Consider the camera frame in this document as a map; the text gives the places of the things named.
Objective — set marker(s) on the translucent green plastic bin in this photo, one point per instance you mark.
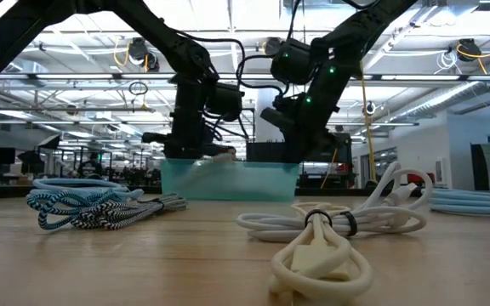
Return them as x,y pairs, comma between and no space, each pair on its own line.
249,183

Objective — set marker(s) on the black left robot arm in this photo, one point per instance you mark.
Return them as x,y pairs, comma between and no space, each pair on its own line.
7,42

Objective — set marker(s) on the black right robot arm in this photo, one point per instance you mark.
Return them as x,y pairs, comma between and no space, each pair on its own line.
355,25

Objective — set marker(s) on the black box with antennas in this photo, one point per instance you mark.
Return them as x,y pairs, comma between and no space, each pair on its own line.
266,153

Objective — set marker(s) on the white building column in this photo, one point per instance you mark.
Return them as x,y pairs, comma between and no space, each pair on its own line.
266,95

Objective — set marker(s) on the long ceiling light strip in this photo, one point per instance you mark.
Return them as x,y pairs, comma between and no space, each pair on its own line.
79,77

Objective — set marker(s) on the silver ceiling duct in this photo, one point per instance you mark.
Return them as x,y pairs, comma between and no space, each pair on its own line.
449,100

